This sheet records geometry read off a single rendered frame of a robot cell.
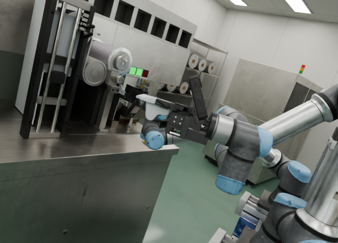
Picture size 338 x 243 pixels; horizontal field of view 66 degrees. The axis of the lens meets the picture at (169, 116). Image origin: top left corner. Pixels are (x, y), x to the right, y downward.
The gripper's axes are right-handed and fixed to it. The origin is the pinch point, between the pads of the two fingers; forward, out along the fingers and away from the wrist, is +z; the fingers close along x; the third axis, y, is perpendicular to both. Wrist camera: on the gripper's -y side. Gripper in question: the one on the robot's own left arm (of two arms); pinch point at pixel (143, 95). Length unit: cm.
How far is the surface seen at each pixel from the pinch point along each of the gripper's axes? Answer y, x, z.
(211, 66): -89, 503, -60
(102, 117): 19, 60, 23
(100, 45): -15, 67, 37
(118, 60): -10, 58, 24
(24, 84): 14, 49, 59
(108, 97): 8, 59, 23
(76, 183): 44, 33, 19
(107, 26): -29, 88, 43
